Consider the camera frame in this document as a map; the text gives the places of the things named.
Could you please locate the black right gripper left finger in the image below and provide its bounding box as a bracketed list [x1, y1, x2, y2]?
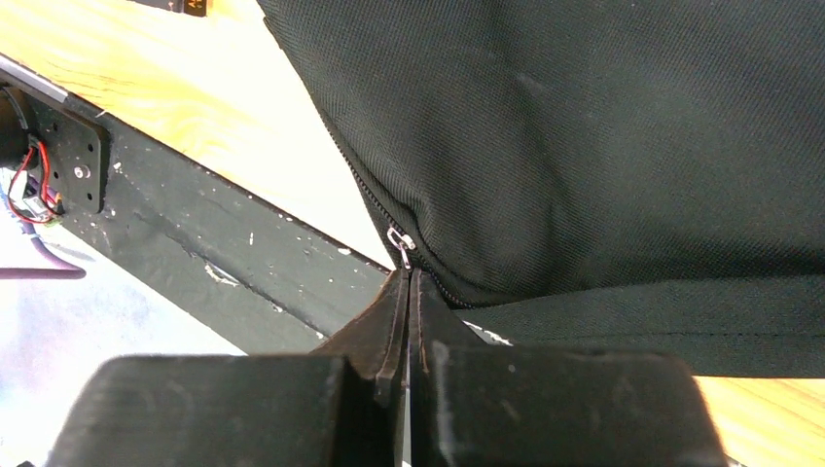
[48, 271, 410, 466]

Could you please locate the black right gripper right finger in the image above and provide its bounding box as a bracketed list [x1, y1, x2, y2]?
[410, 271, 728, 466]

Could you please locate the black fabric student bag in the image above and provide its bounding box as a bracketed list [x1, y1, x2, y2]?
[261, 1, 824, 377]

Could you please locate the black yellow storey treehouse book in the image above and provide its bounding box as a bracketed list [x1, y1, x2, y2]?
[131, 0, 208, 18]

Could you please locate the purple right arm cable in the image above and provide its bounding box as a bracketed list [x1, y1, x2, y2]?
[0, 234, 89, 281]

